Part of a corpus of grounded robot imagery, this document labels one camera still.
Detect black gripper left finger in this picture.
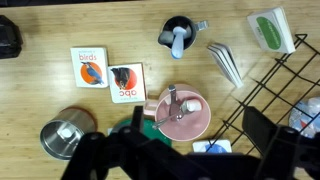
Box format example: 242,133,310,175
61,105,188,180

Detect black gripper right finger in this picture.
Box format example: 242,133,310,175
242,105,320,180

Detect blue and white board book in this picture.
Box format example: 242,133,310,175
207,42,245,89

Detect blue transport board book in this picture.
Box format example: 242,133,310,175
192,139,233,154

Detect white abc board book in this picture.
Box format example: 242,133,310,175
107,62,148,104

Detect white birds board book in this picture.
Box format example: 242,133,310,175
69,46,110,89

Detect green and white board book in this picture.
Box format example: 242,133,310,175
246,5,297,55

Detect green plate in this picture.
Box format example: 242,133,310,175
111,118,173,148

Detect small white lump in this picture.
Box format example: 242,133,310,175
60,128,74,139

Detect stainless steel bowl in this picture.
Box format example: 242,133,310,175
39,106,98,162

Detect pink mug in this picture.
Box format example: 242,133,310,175
143,83,212,142

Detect small white cylinder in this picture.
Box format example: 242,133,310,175
181,99,203,114

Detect metal spoon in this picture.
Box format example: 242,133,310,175
152,84,186,130

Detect blue and white plastic spoon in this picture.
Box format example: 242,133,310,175
170,25,188,60

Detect clear cup with toothbrushes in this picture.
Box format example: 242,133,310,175
157,15,209,51

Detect black box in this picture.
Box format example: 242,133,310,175
0,14,24,60

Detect black wire rack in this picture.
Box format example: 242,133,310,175
206,33,320,158

